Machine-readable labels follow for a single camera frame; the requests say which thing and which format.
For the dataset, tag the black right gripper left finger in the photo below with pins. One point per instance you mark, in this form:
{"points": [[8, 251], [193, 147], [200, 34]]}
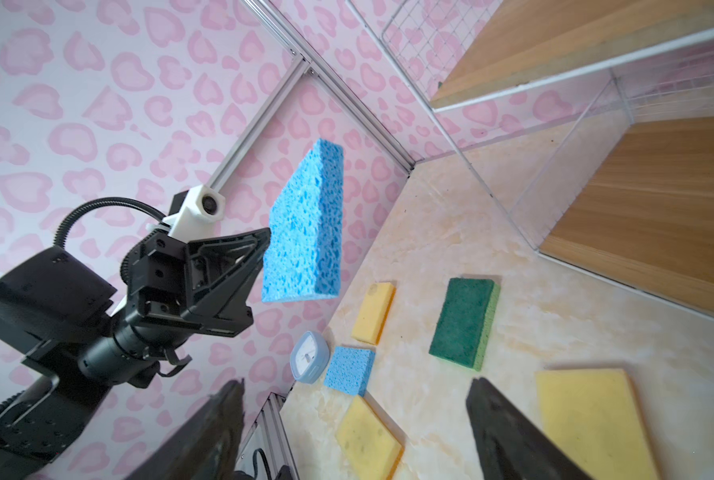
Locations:
{"points": [[206, 446]]}

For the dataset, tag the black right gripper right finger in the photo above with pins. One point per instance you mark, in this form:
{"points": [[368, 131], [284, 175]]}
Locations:
{"points": [[508, 444]]}

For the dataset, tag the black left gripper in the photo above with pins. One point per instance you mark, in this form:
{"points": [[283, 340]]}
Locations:
{"points": [[162, 273]]}

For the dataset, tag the blue sponge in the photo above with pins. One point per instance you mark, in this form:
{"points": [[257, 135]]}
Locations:
{"points": [[349, 370], [303, 262]]}

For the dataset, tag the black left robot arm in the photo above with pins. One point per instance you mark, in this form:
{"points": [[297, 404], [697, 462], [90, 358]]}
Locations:
{"points": [[57, 312]]}

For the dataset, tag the yellow sponge centre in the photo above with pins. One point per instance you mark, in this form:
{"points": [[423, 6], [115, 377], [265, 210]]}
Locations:
{"points": [[594, 417]]}

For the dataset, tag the light blue kitchen timer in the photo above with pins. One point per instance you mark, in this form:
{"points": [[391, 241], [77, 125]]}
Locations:
{"points": [[309, 357]]}

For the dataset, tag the green scouring pad left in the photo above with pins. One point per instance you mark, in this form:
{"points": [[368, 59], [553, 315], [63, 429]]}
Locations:
{"points": [[463, 329]]}

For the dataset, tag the yellow sponge front left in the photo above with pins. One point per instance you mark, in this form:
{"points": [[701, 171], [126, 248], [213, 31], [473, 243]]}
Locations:
{"points": [[373, 452]]}

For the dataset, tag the small yellow sponge far left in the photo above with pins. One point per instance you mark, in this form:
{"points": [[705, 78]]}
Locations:
{"points": [[373, 313]]}

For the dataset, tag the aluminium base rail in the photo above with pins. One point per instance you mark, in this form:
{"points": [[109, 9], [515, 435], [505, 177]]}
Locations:
{"points": [[266, 453]]}

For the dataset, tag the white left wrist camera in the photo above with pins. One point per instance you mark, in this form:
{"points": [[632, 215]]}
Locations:
{"points": [[195, 214]]}

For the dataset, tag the white wire wooden shelf rack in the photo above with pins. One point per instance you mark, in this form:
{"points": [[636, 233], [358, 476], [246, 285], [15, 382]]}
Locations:
{"points": [[628, 193]]}

